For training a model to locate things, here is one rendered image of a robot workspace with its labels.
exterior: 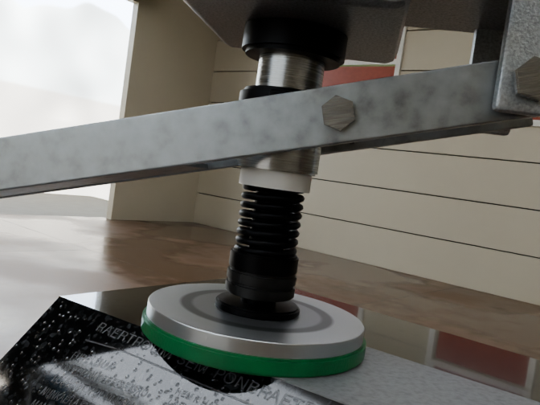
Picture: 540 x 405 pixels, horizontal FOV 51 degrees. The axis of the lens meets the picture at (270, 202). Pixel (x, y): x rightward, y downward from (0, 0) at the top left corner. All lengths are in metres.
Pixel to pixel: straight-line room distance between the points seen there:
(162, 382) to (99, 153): 0.21
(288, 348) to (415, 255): 6.69
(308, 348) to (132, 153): 0.23
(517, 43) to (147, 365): 0.41
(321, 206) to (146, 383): 7.35
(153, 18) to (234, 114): 8.31
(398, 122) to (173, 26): 8.58
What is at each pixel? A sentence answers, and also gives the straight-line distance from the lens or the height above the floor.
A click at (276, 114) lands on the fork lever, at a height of 1.04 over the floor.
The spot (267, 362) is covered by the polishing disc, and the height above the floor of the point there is 0.84.
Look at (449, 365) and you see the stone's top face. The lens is 0.61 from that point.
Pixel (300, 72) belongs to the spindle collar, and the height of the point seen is 1.09.
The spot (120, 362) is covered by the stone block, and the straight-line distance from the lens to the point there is 0.55.
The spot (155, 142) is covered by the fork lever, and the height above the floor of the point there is 1.00.
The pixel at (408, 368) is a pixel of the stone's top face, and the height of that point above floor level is 0.83.
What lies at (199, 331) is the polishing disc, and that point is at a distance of 0.48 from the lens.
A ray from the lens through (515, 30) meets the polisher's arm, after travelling 0.49.
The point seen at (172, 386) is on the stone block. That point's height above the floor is 0.80.
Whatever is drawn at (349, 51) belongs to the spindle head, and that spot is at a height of 1.13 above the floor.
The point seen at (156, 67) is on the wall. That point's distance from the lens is 8.78.
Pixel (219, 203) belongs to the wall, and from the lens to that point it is 9.06.
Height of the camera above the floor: 0.99
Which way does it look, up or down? 3 degrees down
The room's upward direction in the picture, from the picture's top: 8 degrees clockwise
